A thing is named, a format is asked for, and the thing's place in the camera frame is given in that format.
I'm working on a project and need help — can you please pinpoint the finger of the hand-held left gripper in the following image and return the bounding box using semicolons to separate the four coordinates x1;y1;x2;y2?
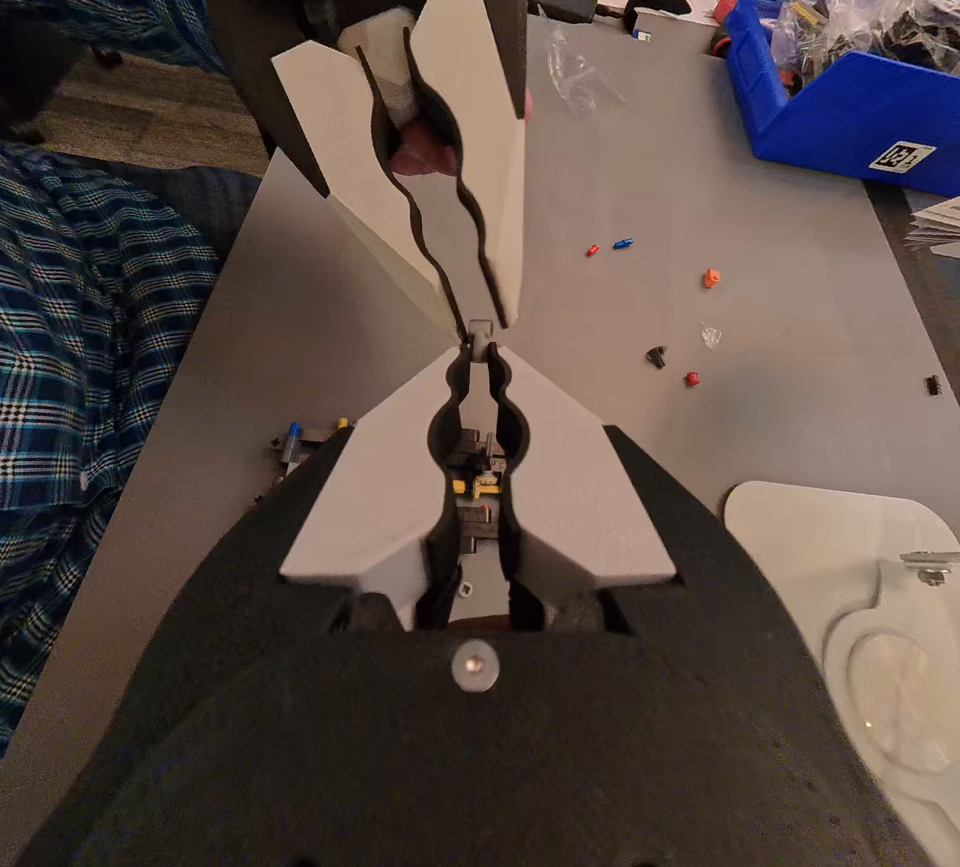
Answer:
405;0;528;330
270;40;470;345

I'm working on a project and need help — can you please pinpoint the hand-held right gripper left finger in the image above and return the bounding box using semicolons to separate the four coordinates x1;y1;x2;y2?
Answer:
277;344;474;633

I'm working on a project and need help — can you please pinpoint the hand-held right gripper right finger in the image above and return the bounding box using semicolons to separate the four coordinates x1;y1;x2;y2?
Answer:
487;342;678;633

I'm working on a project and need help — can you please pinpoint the black lego chassis assembly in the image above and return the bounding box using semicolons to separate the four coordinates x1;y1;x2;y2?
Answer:
255;417;511;557

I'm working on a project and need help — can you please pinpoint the person's left hand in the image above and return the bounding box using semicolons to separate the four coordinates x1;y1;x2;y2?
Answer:
388;119;460;178

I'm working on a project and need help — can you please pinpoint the empty clear plastic bag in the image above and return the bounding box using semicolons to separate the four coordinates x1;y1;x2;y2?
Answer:
541;19;630;118

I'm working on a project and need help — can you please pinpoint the white rounded board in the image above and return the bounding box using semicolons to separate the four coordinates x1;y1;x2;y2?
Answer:
723;480;960;867

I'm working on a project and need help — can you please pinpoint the blue storage bin with tag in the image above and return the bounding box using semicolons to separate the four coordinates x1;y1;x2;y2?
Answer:
723;0;960;197

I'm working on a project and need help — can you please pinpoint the stack of white booklets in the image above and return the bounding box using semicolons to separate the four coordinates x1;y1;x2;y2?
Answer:
903;195;960;258

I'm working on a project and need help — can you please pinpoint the black strap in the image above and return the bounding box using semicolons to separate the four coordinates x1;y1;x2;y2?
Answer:
621;0;693;34

